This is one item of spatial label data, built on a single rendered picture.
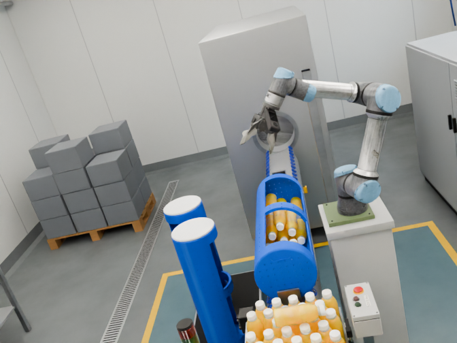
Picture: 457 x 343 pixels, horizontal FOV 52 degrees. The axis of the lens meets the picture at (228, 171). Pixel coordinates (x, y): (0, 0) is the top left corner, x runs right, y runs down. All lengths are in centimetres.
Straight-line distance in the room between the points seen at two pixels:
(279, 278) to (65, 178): 389
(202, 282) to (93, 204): 297
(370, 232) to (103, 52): 563
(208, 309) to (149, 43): 478
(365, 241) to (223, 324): 122
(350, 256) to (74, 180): 390
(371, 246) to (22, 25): 631
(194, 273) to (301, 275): 96
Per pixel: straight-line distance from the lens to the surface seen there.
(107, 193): 560
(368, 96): 217
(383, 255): 243
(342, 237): 232
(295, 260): 213
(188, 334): 180
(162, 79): 714
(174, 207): 333
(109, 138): 578
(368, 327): 192
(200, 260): 289
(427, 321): 352
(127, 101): 733
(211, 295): 303
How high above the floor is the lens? 232
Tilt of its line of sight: 20 degrees down
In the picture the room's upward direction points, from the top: 16 degrees counter-clockwise
